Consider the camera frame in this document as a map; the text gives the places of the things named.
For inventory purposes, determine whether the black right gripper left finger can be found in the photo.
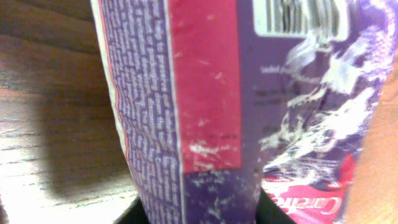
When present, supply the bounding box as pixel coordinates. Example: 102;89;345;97
113;197;149;224

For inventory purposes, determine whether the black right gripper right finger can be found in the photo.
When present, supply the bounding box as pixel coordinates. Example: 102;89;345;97
256;189;295;224

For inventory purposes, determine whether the red purple pad packet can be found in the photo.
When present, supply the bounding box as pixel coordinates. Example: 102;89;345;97
91;0;397;223

